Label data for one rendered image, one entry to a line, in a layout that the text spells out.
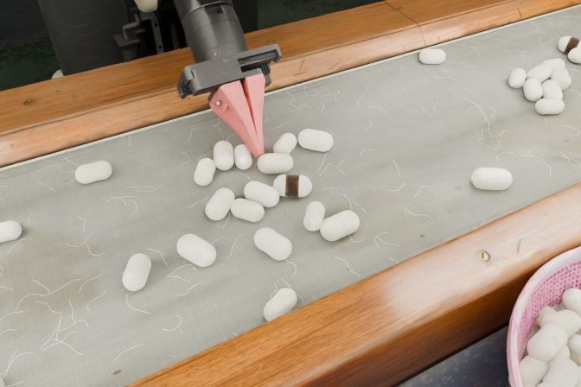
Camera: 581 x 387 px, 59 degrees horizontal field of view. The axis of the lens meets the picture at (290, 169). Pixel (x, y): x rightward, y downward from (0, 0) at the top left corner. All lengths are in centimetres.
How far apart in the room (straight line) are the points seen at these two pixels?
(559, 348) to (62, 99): 55
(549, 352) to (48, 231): 43
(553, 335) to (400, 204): 17
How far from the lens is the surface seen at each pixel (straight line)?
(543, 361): 45
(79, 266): 49
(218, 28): 53
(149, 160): 57
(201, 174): 51
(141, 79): 65
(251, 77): 51
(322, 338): 39
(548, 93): 69
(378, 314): 40
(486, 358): 51
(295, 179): 49
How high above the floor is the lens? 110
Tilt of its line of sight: 42 degrees down
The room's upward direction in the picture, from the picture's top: straight up
